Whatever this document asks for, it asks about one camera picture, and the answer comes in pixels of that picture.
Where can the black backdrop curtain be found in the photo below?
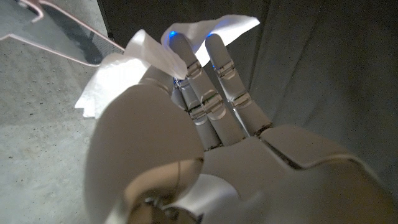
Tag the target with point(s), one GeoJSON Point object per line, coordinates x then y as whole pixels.
{"type": "Point", "coordinates": [326, 77]}

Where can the pink-rimmed folding compact mirror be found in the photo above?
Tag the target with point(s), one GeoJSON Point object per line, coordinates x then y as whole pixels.
{"type": "Point", "coordinates": [46, 34]}

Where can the white paper napkin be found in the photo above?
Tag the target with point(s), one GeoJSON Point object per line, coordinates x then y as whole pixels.
{"type": "Point", "coordinates": [109, 81]}

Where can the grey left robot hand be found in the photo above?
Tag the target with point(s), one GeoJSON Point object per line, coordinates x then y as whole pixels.
{"type": "Point", "coordinates": [248, 174]}

